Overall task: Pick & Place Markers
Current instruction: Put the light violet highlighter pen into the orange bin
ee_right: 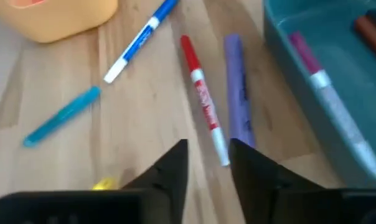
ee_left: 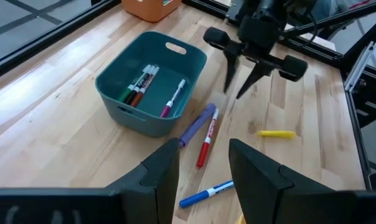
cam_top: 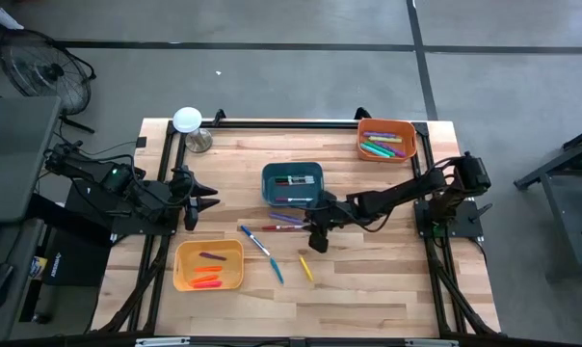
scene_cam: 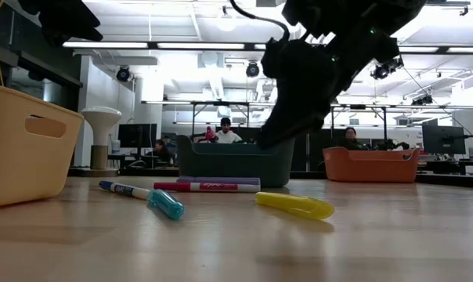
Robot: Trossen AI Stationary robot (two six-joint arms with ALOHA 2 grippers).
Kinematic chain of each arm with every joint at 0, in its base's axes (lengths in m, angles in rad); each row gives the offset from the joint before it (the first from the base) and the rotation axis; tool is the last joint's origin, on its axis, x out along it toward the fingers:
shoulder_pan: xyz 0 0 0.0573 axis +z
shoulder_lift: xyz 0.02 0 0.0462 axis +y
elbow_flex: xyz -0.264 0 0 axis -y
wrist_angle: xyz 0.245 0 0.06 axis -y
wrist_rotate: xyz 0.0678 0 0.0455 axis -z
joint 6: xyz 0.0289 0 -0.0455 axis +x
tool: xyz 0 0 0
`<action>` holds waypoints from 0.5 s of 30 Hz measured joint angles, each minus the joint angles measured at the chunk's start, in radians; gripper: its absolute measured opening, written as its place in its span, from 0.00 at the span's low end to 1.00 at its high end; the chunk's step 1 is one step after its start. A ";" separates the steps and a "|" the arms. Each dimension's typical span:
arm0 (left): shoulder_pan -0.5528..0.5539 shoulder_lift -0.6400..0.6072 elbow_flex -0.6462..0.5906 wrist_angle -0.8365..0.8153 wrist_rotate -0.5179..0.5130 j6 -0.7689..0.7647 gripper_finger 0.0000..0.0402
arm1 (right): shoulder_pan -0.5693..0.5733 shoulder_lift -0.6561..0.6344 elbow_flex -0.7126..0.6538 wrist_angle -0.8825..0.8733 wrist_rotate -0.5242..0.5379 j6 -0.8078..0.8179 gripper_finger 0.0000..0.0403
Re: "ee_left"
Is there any lavender highlighter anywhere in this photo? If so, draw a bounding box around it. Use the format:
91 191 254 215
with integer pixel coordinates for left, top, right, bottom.
179 103 217 147

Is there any yellow highlighter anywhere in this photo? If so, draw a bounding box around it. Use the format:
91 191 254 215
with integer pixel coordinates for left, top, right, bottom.
257 129 297 139

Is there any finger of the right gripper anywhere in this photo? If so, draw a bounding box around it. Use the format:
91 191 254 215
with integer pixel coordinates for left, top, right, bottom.
236 63 271 100
223 51 240 93

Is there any teal plastic bin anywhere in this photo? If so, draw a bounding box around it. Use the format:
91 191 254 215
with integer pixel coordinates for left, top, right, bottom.
95 30 208 138

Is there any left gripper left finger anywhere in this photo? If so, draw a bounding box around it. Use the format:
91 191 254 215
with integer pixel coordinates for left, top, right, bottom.
0 138 180 224

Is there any magenta dry-erase marker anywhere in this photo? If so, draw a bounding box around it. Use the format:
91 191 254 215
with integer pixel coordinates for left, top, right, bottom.
159 78 187 119

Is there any green dry-erase marker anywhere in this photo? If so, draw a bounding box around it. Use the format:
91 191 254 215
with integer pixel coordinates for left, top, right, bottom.
118 64 152 103

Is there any orange plastic bin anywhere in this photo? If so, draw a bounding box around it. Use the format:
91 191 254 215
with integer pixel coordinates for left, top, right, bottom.
121 0 183 23

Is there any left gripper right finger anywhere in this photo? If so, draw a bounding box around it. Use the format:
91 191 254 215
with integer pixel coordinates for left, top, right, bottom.
228 139 376 224

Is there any brown dry-erase marker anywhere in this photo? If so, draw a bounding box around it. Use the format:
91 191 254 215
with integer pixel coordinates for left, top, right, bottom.
129 66 160 108

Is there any blue dry-erase marker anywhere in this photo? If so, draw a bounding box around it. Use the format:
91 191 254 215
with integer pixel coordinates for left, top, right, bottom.
179 179 235 208

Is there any black aluminium table frame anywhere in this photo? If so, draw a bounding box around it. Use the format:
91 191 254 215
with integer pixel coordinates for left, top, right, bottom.
0 0 376 191

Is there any red dry-erase marker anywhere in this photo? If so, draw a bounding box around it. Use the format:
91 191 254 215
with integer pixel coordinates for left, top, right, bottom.
196 108 220 169

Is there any silver frame bracket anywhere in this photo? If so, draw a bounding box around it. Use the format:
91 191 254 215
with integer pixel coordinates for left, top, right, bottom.
343 40 375 93

